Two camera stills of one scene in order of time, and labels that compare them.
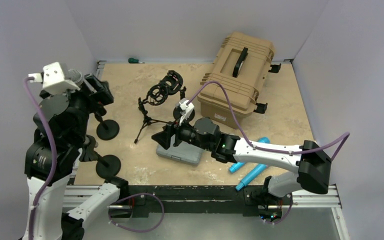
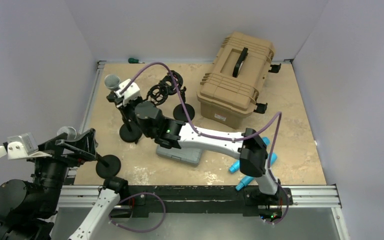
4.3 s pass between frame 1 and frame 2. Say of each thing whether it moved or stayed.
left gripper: moved
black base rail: stayed
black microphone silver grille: moved
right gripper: moved
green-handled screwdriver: stayed
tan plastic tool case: stayed
